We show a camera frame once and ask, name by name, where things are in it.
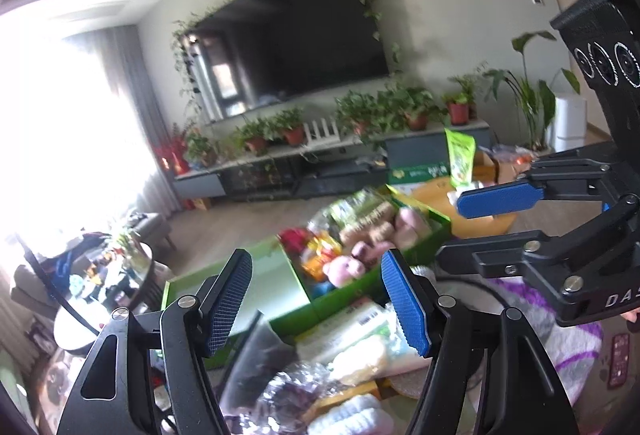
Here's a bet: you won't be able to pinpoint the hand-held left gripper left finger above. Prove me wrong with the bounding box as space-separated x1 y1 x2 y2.
57 247 255 435

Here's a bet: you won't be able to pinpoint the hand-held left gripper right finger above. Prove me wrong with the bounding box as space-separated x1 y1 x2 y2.
380 249 576 435

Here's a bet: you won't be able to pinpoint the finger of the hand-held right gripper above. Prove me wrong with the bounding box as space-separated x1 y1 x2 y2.
456 142 621 221
434 195 640 303

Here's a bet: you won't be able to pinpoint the brown cardboard boxes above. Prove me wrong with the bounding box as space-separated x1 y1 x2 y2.
472 148 531 188

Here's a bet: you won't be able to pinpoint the white wet wipes pack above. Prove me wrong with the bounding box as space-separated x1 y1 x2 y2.
382 310 426 373

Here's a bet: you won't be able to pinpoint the white hand-shaped holder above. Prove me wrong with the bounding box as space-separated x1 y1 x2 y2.
446 185 483 207

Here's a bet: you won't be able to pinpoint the green cardboard box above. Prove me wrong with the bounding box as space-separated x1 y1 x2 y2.
277 185 453 316

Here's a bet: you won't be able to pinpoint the green cardboard box lid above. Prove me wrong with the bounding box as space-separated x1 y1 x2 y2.
161 235 321 368

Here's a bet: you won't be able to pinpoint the white tissue pack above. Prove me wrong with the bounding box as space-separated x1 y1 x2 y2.
295 297 401 356

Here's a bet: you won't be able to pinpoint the green standing pouch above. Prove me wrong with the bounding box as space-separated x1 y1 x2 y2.
444 128 478 191

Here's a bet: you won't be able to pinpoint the pink teddy bear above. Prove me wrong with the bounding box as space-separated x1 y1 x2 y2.
322 240 386 288

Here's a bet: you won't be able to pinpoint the white air purifier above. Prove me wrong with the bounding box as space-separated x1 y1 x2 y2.
547 95 587 153

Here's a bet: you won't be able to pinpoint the round brown coaster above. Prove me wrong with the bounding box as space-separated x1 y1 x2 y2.
387 362 431 401

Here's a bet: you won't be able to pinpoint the green white cardboard carton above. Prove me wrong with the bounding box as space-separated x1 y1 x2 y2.
385 135 493 186

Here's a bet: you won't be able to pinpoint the tall leafy floor plant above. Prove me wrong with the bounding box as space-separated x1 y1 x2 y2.
482 30 581 151

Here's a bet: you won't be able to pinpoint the large green snack packet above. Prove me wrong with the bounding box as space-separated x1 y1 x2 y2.
340 202 398 243

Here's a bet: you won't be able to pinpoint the round glass coffee table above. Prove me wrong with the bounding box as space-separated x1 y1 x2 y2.
50 240 173 358

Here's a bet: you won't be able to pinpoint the red feather ornament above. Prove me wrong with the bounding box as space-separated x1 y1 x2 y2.
277 227 313 251

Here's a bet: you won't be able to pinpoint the yellow orange snack bag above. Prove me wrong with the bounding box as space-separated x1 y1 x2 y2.
300 235 346 278

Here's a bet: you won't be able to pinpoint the potted green plant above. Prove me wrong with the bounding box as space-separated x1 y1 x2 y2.
377 82 441 132
334 90 381 136
232 118 273 156
442 75 488 126
182 128 221 168
270 108 307 147

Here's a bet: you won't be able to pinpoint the clear plastic wrap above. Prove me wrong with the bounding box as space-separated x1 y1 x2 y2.
255 360 351 435

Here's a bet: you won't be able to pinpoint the yellow flat box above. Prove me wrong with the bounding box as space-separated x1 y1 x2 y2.
310 380 383 416

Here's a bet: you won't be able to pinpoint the grey sofa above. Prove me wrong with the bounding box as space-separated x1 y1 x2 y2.
117 210 173 256

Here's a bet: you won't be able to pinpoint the small green snack packet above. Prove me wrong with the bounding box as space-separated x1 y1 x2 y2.
310 189 386 226

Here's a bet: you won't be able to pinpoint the purple patterned cloth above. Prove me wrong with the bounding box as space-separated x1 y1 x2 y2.
435 275 608 416

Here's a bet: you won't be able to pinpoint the spider plant in glass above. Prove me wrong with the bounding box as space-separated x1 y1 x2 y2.
107 225 146 261

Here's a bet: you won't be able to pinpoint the grey television cabinet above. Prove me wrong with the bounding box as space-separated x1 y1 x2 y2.
170 118 493 203

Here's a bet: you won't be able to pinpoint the white fluffy socks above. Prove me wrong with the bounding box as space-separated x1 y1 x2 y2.
305 392 383 435

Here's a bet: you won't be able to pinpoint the red flower decoration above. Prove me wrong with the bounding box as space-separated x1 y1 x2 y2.
152 122 193 176

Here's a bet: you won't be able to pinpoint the red flat card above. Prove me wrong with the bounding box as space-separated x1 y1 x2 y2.
607 332 632 388

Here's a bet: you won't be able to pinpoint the white router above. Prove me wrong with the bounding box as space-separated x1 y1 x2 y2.
304 118 341 145

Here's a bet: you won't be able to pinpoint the hanging green vine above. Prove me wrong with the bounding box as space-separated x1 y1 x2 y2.
355 0 403 76
170 12 206 116

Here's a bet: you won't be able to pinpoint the grey curtain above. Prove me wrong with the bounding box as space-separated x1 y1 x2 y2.
82 25 173 216

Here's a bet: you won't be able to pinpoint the large black television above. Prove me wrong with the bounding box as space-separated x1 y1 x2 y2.
180 0 391 123

